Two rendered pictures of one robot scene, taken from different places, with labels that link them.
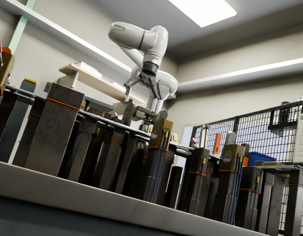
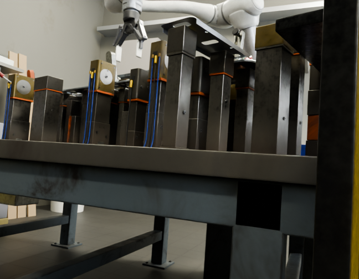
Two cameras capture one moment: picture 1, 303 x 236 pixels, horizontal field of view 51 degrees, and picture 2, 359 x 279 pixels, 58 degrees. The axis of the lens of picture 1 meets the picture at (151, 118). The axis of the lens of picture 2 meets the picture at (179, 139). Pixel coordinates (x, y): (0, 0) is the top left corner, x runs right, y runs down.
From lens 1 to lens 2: 1.60 m
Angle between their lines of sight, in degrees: 60
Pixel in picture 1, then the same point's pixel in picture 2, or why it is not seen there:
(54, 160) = (39, 132)
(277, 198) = (267, 88)
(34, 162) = (32, 137)
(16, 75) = not seen: hidden behind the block
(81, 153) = (83, 122)
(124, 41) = (112, 8)
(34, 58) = not seen: hidden behind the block
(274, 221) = (265, 129)
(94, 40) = not seen: outside the picture
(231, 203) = (152, 122)
